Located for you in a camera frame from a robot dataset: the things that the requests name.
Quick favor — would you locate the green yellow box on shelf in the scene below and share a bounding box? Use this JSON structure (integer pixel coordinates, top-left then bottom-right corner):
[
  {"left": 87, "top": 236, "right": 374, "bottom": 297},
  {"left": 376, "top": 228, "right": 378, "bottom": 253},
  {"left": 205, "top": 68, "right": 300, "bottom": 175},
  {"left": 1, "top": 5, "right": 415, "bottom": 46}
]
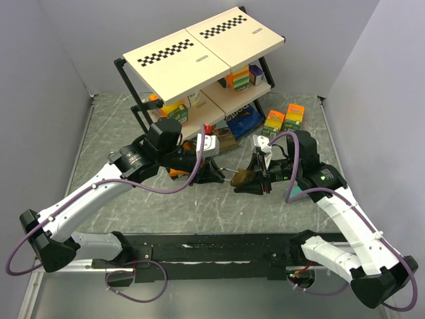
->
[{"left": 161, "top": 100, "right": 189, "bottom": 124}]

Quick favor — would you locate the blue snack bag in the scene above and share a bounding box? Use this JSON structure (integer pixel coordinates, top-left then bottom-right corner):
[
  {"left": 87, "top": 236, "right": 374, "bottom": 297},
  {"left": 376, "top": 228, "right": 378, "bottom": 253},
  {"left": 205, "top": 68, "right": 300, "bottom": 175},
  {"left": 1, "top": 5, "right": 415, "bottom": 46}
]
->
[{"left": 224, "top": 104, "right": 262, "bottom": 140}]

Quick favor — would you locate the orange green box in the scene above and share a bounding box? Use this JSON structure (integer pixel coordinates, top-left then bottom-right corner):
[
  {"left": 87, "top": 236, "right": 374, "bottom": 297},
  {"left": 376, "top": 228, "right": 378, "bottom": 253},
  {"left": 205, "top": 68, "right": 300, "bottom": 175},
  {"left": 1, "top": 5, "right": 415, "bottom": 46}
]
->
[
  {"left": 261, "top": 110, "right": 285, "bottom": 138},
  {"left": 282, "top": 104, "right": 305, "bottom": 132}
]

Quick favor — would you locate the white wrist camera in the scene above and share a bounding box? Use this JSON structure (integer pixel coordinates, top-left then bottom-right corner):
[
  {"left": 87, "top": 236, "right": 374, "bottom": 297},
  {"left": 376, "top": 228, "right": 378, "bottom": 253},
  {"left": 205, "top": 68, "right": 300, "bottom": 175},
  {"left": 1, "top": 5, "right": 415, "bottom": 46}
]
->
[
  {"left": 196, "top": 124, "right": 220, "bottom": 159},
  {"left": 251, "top": 135, "right": 272, "bottom": 167}
]

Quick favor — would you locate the aluminium frame rail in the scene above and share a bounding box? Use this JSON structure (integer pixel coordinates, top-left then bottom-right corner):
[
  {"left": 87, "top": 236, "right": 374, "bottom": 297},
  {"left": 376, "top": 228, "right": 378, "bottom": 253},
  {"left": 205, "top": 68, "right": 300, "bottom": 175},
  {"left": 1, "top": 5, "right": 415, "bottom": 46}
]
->
[{"left": 31, "top": 261, "right": 97, "bottom": 273}]

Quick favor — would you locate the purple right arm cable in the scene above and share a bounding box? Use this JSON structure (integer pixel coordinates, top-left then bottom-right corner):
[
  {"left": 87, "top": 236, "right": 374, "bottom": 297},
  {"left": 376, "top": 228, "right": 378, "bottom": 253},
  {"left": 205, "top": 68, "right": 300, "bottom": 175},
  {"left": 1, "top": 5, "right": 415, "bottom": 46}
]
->
[{"left": 268, "top": 131, "right": 418, "bottom": 312}]

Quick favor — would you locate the white carton on shelf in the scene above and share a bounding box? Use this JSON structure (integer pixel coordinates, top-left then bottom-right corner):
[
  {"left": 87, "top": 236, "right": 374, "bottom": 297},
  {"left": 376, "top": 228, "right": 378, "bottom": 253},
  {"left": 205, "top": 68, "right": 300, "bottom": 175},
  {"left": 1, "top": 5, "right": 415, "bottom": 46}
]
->
[{"left": 187, "top": 90, "right": 200, "bottom": 108}]

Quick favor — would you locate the orange Kettle chips bag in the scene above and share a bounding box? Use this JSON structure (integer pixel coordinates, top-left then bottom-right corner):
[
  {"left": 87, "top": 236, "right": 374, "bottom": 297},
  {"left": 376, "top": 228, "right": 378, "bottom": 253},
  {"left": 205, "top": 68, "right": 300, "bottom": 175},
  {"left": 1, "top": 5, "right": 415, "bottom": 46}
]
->
[{"left": 167, "top": 140, "right": 196, "bottom": 179}]

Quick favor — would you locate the orange green box right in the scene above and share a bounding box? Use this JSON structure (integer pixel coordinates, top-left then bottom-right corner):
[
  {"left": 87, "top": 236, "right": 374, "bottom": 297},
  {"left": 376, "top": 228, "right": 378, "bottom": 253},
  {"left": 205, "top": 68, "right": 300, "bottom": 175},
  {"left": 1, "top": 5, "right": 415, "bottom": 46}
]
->
[{"left": 282, "top": 104, "right": 305, "bottom": 132}]

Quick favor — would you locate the purple white small box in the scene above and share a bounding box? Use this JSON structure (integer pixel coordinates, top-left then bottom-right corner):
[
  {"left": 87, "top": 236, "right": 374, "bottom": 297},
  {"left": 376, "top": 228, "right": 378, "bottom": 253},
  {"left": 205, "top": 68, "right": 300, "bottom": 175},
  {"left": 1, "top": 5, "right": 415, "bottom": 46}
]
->
[{"left": 249, "top": 64, "right": 264, "bottom": 86}]

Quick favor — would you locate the orange bottle on shelf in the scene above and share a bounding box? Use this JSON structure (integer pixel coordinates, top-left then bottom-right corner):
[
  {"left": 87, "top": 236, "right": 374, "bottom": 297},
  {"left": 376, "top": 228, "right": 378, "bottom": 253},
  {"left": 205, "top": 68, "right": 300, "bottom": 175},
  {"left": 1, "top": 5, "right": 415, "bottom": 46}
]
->
[{"left": 148, "top": 94, "right": 163, "bottom": 118}]

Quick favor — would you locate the large brass padlock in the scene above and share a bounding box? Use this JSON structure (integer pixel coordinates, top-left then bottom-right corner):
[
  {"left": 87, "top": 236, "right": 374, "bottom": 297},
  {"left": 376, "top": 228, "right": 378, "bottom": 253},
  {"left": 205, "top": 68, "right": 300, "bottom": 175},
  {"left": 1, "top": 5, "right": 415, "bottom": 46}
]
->
[{"left": 219, "top": 167, "right": 254, "bottom": 187}]

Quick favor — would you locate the orange green box left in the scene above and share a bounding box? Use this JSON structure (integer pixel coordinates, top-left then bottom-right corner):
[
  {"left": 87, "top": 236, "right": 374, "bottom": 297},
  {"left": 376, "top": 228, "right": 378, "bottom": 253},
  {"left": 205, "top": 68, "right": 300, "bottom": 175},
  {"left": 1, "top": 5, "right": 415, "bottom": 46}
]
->
[{"left": 261, "top": 110, "right": 285, "bottom": 138}]

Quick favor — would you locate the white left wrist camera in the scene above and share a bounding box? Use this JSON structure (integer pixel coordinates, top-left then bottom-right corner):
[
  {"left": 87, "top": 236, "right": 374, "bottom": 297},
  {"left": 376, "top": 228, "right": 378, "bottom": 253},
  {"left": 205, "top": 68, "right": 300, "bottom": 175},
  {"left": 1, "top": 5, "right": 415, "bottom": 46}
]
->
[{"left": 196, "top": 124, "right": 220, "bottom": 159}]

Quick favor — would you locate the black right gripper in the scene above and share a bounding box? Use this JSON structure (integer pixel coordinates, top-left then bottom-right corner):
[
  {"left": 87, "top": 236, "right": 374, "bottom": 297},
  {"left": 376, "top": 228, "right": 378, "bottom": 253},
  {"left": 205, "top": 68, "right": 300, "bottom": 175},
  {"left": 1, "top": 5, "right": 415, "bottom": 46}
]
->
[{"left": 233, "top": 152, "right": 301, "bottom": 195}]

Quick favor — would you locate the brass padlock with key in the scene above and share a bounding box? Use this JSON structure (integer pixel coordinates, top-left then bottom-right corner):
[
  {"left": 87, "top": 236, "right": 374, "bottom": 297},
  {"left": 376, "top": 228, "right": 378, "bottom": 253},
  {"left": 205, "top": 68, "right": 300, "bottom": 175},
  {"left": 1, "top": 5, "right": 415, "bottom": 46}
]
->
[{"left": 108, "top": 152, "right": 115, "bottom": 162}]

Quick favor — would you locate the black frame cream shelf rack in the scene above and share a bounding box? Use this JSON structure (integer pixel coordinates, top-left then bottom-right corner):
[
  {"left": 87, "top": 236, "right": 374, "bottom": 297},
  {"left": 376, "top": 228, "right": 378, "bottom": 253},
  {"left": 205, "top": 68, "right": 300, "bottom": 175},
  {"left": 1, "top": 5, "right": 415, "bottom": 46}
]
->
[{"left": 114, "top": 7, "right": 286, "bottom": 138}]

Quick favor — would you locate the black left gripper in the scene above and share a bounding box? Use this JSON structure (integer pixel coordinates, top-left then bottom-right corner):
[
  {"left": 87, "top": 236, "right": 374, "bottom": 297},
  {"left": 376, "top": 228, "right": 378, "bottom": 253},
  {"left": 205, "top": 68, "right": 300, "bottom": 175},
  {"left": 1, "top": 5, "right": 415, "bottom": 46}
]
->
[{"left": 158, "top": 146, "right": 224, "bottom": 186}]

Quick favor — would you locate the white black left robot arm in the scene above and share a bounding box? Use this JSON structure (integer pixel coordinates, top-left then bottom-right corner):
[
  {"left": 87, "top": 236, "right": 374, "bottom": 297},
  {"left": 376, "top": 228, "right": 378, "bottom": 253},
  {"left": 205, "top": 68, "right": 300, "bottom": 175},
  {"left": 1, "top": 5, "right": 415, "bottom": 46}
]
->
[{"left": 19, "top": 118, "right": 224, "bottom": 272}]

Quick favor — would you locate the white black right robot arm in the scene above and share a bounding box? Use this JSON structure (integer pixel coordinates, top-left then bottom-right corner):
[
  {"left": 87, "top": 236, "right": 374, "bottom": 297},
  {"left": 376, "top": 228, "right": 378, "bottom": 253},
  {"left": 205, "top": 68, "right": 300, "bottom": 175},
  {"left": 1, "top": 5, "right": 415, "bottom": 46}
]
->
[{"left": 231, "top": 130, "right": 418, "bottom": 312}]

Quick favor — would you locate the stacked sponges pack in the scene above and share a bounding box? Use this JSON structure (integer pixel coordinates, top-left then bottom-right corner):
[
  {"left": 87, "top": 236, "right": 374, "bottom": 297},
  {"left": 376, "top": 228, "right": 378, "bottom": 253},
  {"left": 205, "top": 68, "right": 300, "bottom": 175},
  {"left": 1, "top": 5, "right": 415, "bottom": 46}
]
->
[{"left": 226, "top": 64, "right": 250, "bottom": 92}]

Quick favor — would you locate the teal rectangular box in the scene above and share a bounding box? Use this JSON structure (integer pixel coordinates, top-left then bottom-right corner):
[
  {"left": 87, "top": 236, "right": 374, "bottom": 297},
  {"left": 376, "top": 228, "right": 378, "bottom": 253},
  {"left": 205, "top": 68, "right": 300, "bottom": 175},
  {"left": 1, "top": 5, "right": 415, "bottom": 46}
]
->
[{"left": 284, "top": 186, "right": 307, "bottom": 203}]

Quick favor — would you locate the brown chips bag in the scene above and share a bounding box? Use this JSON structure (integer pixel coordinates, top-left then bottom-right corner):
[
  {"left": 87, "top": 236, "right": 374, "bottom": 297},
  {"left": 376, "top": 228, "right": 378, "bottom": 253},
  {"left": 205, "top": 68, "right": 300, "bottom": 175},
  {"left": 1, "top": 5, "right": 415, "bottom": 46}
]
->
[{"left": 212, "top": 122, "right": 238, "bottom": 153}]

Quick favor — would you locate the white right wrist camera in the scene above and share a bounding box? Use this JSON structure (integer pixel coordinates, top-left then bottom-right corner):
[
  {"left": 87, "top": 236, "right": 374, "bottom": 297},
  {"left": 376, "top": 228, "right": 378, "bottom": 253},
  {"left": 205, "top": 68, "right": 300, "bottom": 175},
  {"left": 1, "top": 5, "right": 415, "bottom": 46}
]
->
[{"left": 251, "top": 135, "right": 272, "bottom": 167}]

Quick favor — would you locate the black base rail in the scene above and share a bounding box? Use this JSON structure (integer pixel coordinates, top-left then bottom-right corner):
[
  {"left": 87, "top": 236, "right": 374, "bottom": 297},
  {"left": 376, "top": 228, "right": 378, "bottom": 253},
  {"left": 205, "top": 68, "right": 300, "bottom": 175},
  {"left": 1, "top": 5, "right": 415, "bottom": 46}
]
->
[{"left": 92, "top": 230, "right": 314, "bottom": 283}]

